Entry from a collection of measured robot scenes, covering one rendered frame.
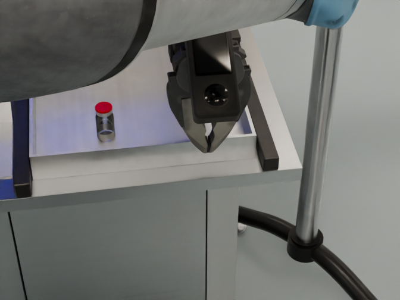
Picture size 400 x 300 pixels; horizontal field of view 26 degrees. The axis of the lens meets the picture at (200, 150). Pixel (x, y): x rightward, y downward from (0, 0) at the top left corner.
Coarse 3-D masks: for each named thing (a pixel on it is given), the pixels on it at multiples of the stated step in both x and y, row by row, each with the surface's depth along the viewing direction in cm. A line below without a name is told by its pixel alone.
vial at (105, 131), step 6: (96, 114) 102; (102, 114) 102; (108, 114) 102; (96, 120) 103; (102, 120) 102; (108, 120) 102; (96, 126) 103; (102, 126) 103; (108, 126) 103; (114, 126) 104; (102, 132) 103; (108, 132) 103; (114, 132) 104; (102, 138) 104; (108, 138) 104
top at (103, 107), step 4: (96, 104) 102; (100, 104) 102; (104, 104) 103; (108, 104) 102; (96, 108) 102; (100, 108) 102; (104, 108) 102; (108, 108) 102; (100, 112) 102; (104, 112) 102
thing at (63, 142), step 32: (160, 64) 117; (64, 96) 111; (96, 96) 111; (128, 96) 111; (160, 96) 111; (32, 128) 101; (64, 128) 106; (128, 128) 106; (160, 128) 106; (32, 160) 98; (64, 160) 98; (96, 160) 99; (128, 160) 100; (160, 160) 100; (192, 160) 101; (224, 160) 102
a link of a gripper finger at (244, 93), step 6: (246, 66) 92; (246, 72) 92; (246, 78) 92; (240, 84) 93; (246, 84) 93; (240, 90) 93; (246, 90) 93; (240, 96) 94; (246, 96) 94; (240, 102) 94; (246, 102) 94; (240, 114) 95
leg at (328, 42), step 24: (336, 48) 159; (312, 72) 164; (336, 72) 163; (312, 96) 167; (312, 120) 171; (312, 144) 174; (312, 168) 178; (312, 192) 183; (312, 216) 187; (312, 240) 193
